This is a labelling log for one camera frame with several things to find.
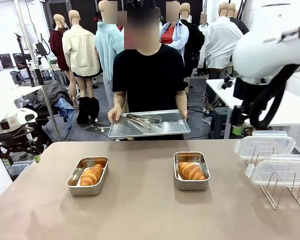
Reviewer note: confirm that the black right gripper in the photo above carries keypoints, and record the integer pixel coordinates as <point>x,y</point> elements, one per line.
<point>241,115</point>

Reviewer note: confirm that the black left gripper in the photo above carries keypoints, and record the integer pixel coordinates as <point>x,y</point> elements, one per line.
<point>17,147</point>

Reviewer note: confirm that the clear plastic clip lid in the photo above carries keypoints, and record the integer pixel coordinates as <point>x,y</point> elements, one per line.
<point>282,167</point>
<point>265,143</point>

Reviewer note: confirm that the golden croissant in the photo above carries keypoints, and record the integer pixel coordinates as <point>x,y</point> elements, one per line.
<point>91,175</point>
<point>190,171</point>

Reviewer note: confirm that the perforated metal baking tray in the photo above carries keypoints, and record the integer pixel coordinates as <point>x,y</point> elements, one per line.
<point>172,125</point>

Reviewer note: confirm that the rectangular steel container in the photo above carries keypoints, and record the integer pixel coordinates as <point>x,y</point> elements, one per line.
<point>85,191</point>
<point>191,185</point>

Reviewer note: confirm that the metal tongs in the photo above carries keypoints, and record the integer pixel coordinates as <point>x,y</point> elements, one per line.
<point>137,117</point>

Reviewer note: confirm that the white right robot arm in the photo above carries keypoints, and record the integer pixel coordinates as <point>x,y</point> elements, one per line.
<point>260,50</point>

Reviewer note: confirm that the person's left forearm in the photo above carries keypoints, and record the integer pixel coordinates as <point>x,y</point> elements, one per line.
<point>182,100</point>

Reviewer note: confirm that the person's right forearm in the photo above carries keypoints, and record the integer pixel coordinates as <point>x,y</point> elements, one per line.
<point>119,98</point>

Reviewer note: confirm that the person's left hand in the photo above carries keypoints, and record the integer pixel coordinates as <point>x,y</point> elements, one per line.
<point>183,113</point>

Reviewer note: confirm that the person's right hand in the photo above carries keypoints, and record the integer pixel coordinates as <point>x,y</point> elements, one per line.
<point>115,113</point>

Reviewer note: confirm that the clear plastic storage bin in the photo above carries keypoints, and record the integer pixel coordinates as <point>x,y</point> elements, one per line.
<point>20,168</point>

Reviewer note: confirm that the gray plastic stool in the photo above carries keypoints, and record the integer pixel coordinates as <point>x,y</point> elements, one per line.
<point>218,120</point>

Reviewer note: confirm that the white work table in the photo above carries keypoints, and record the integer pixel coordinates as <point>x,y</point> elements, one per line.
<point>222,96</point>

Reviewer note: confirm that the hanging blue cloth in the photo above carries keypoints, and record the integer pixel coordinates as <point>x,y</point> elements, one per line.
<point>68,113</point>

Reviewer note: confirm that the white background desk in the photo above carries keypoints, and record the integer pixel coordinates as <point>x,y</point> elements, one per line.
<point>5,85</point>

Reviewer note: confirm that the gray clothes pile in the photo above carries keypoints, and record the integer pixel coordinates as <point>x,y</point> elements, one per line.
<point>52,90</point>

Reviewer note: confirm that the black mannequin boot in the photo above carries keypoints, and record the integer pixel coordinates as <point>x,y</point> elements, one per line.
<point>95,107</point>
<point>83,110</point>

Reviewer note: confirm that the silver slanted stand pole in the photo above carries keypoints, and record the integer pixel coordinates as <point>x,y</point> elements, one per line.
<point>39,76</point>

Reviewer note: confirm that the mannequin in white shirt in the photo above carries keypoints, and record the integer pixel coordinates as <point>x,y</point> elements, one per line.
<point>220,42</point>

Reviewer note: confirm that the mannequin in black jacket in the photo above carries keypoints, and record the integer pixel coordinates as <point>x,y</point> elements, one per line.
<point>196,45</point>

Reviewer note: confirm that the person in black t-shirt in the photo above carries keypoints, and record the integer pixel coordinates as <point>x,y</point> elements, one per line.
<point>147,80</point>

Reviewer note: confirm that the mannequin in black white top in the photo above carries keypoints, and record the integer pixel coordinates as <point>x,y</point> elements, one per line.
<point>241,25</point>

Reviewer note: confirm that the black monitor on stand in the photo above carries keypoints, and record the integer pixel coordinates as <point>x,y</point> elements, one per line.
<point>40,48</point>

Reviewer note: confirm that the person in light blue shirt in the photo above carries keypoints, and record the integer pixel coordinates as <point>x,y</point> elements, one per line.
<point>181,37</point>

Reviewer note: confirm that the mannequin in dark red jacket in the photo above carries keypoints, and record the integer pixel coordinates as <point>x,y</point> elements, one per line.
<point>57,45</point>

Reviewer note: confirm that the mannequin in cream jacket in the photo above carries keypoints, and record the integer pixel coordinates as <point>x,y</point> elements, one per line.
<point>80,50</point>

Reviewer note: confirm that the mannequin in light blue fleece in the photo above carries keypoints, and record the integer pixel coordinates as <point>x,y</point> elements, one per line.
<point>107,50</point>

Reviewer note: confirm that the dark floor base plate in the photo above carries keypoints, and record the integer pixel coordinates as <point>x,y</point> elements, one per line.
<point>95,128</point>

